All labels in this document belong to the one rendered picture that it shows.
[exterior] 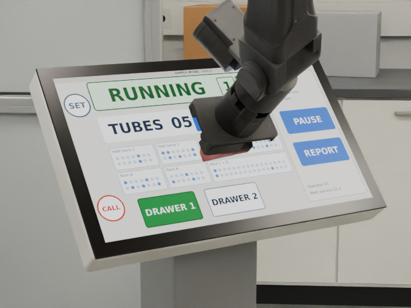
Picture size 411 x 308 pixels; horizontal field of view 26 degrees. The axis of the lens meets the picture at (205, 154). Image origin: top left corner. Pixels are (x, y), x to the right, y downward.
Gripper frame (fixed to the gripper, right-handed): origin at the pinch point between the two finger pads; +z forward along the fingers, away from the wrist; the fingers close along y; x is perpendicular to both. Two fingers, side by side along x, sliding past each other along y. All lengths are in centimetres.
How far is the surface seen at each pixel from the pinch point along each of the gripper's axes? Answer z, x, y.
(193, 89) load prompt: 15.1, -18.6, -12.4
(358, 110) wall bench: 141, -77, -167
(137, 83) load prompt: 15.1, -20.6, -3.2
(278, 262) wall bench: 193, -40, -143
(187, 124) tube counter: 15.0, -12.5, -8.9
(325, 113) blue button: 14.8, -11.5, -35.4
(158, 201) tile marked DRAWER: 14.9, -0.5, 0.6
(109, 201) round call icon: 15.0, -1.8, 8.0
